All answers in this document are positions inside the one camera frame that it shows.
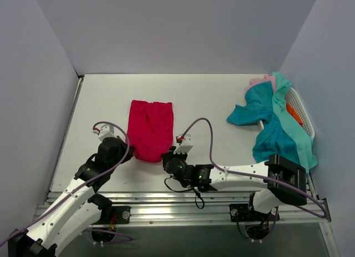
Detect red t shirt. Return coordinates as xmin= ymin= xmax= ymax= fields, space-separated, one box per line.
xmin=127 ymin=100 xmax=174 ymax=163

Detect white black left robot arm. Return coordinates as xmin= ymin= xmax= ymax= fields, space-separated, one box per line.
xmin=5 ymin=136 xmax=134 ymax=256

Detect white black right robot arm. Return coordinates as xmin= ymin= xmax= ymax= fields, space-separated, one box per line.
xmin=162 ymin=147 xmax=307 ymax=220

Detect blue t shirt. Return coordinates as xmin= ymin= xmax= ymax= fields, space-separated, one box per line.
xmin=226 ymin=81 xmax=300 ymax=164

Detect light teal t shirt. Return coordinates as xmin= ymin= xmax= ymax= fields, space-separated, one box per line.
xmin=271 ymin=72 xmax=318 ymax=173

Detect orange t shirt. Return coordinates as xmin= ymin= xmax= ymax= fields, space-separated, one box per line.
xmin=286 ymin=103 xmax=303 ymax=126

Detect pink t shirt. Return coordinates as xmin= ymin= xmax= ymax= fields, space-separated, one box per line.
xmin=244 ymin=74 xmax=276 ymax=93

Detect white perforated laundry basket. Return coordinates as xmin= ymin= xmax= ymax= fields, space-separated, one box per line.
xmin=257 ymin=87 xmax=316 ymax=138

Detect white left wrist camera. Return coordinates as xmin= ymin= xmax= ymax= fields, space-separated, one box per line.
xmin=93 ymin=124 xmax=115 ymax=142

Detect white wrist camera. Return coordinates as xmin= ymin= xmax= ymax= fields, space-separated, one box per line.
xmin=174 ymin=134 xmax=194 ymax=154
xmin=93 ymin=124 xmax=115 ymax=142

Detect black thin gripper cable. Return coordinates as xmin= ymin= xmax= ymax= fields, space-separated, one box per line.
xmin=164 ymin=177 xmax=205 ymax=210

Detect aluminium frame rail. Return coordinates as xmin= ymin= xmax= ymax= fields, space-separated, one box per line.
xmin=33 ymin=191 xmax=330 ymax=227

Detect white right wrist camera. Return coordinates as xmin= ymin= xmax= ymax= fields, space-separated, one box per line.
xmin=174 ymin=134 xmax=194 ymax=154

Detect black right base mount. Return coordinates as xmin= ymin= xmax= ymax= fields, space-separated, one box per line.
xmin=229 ymin=203 xmax=280 ymax=223

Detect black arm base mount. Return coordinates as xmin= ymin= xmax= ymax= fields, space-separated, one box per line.
xmin=93 ymin=205 xmax=131 ymax=225

